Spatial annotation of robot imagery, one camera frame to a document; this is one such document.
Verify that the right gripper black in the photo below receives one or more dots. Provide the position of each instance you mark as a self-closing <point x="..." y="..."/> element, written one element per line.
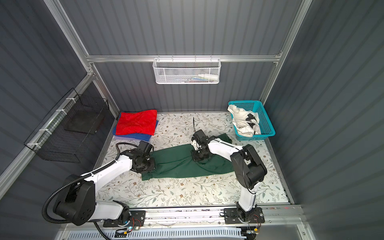
<point x="196" y="158"/>

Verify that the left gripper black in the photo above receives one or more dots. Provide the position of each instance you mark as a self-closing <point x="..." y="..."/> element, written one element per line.
<point x="152" y="167"/>

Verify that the green t-shirt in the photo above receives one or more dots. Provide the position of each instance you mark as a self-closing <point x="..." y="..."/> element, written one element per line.
<point x="177" y="162"/>

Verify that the teal plastic laundry basket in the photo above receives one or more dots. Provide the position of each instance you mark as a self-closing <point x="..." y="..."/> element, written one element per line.
<point x="266" y="126"/>

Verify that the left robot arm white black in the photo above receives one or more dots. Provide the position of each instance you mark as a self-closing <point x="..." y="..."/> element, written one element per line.
<point x="75" y="202"/>

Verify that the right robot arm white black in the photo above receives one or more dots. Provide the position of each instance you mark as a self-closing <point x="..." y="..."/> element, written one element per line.
<point x="248" y="167"/>

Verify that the blue folded t-shirt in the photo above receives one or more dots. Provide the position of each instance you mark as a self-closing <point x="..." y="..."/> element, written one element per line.
<point x="136" y="136"/>

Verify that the red folded t-shirt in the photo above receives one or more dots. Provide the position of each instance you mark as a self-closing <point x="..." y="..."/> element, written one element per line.
<point x="137" y="123"/>

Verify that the white t-shirt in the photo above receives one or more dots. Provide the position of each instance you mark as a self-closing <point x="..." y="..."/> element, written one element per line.
<point x="246" y="122"/>

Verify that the white bottle in basket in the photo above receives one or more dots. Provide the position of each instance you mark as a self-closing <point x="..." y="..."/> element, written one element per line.
<point x="209" y="77"/>

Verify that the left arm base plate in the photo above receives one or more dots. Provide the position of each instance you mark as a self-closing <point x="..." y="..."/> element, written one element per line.
<point x="132" y="218"/>

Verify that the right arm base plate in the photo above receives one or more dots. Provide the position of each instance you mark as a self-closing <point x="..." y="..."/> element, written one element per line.
<point x="239" y="216"/>

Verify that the white vented cable tray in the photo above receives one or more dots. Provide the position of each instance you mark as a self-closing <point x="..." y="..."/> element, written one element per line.
<point x="177" y="233"/>

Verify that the black wire basket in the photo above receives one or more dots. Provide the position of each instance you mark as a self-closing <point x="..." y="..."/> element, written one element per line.
<point x="67" y="134"/>

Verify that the white wire mesh basket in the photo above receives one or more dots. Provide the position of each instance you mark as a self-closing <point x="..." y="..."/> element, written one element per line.
<point x="184" y="72"/>

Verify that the aluminium mounting rail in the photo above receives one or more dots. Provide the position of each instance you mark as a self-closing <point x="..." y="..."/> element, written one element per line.
<point x="212" y="216"/>

